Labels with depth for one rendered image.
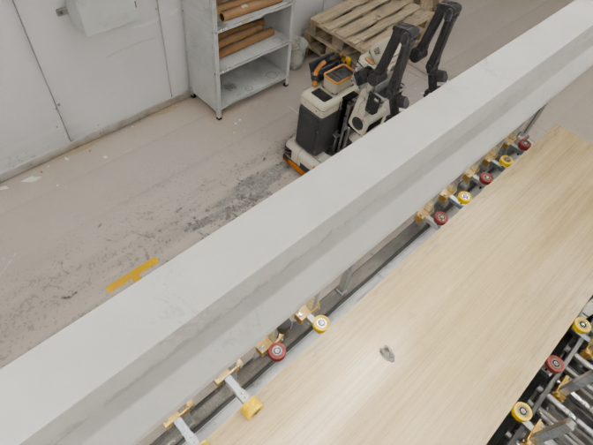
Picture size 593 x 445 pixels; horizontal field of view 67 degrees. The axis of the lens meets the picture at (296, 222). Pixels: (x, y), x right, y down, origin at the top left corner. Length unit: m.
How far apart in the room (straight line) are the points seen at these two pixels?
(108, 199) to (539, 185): 3.11
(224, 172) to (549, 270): 2.54
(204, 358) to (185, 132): 3.84
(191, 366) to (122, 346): 0.10
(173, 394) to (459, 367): 1.87
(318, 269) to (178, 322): 0.22
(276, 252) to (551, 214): 2.70
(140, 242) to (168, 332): 3.11
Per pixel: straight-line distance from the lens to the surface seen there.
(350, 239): 0.63
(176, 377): 0.54
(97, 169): 4.13
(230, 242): 0.51
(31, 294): 3.56
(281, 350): 2.12
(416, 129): 0.68
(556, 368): 2.53
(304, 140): 3.69
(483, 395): 2.30
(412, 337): 2.28
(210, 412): 2.25
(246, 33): 4.50
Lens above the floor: 2.88
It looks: 53 degrees down
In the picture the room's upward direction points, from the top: 9 degrees clockwise
